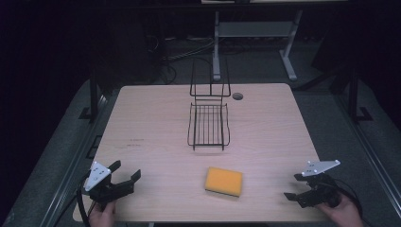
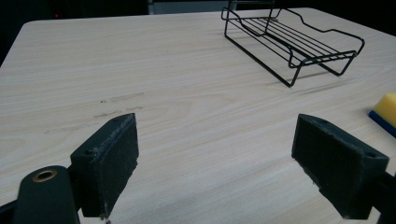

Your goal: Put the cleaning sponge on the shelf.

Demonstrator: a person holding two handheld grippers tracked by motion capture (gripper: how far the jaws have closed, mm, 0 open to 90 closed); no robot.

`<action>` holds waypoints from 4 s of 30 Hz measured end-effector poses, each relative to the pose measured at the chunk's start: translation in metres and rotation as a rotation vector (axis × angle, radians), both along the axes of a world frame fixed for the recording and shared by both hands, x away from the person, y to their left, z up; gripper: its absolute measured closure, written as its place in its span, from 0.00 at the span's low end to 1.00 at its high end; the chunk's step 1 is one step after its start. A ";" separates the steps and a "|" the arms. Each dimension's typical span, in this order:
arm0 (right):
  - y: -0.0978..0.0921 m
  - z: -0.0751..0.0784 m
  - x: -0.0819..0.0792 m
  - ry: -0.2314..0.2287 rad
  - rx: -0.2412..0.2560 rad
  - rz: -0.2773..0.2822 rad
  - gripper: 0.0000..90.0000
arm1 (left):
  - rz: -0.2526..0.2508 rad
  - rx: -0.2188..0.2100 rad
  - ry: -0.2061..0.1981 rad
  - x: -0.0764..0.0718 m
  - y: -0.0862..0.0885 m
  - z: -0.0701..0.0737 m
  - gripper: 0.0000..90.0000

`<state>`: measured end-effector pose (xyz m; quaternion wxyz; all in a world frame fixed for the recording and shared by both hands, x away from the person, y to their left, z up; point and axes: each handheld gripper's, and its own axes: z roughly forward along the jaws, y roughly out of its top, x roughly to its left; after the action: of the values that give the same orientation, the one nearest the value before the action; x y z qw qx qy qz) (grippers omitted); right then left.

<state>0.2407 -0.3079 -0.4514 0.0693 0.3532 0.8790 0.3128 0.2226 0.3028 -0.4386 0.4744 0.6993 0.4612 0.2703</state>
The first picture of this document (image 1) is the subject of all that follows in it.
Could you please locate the bundle of floor cables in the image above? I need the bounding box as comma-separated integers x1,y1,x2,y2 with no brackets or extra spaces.
145,33,217,85

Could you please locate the person's right hand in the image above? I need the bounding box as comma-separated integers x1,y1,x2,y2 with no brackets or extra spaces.
316,192,365,227

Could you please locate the person's left hand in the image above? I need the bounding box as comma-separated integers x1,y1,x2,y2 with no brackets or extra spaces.
88,200,117,227

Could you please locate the grey metal desk frame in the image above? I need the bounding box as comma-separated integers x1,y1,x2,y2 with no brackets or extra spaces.
212,9,305,82

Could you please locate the black cable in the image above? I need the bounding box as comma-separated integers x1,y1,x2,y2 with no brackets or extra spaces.
333,178,373,227
50,171,96,227

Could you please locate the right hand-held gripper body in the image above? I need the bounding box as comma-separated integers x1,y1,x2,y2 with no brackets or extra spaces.
294,159,342,209

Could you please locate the yellow sponge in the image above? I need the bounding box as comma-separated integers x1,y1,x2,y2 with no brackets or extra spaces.
204,166,244,198

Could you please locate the black wire rack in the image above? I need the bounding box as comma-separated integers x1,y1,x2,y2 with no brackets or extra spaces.
186,56,232,151

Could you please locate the black metal stand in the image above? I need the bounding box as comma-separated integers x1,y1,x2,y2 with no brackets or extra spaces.
78,67,110,123
329,65,375,124

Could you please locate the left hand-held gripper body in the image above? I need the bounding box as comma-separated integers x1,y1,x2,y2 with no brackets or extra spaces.
82,161,135,208

